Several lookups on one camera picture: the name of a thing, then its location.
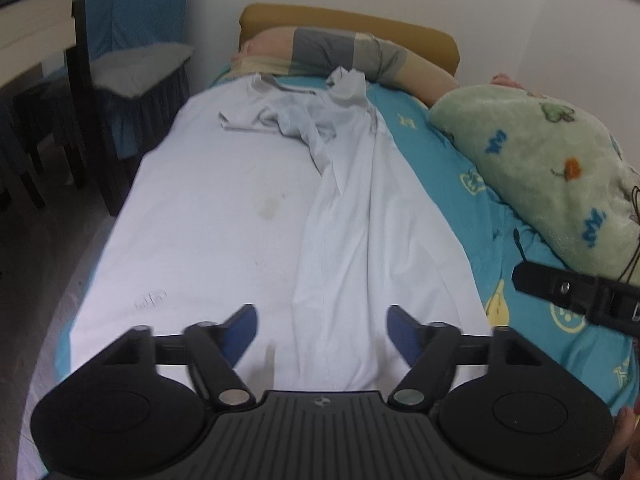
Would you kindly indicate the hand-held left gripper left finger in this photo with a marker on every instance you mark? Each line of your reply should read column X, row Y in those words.
column 245, row 331

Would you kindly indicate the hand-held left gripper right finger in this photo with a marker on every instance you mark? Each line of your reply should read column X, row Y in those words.
column 401, row 331

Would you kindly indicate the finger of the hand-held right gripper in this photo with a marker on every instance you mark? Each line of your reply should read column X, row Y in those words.
column 542, row 282

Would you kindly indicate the white t-shirt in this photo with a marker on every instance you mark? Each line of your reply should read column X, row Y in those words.
column 210, row 210

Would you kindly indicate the green printed fleece blanket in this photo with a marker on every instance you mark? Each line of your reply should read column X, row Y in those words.
column 540, row 160

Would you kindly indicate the person's bare leg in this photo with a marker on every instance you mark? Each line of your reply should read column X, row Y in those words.
column 622, row 440

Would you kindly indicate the bed with teal printed sheet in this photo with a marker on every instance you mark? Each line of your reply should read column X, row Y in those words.
column 440, row 160

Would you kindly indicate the pink cloth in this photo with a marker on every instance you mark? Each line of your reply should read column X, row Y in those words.
column 505, row 81

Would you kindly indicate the blue covered dining chair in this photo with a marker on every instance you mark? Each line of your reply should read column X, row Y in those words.
column 20, row 160
column 140, row 0
column 55, row 110

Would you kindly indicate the grey seat cushion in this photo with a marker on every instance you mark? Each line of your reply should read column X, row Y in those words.
column 140, row 65

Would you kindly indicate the plaid pillow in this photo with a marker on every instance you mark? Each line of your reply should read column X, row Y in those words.
column 330, row 50

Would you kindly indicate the mustard padded headboard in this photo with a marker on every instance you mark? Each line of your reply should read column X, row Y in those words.
column 350, row 20

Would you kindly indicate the white dining table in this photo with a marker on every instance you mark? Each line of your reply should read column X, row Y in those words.
column 30, row 35

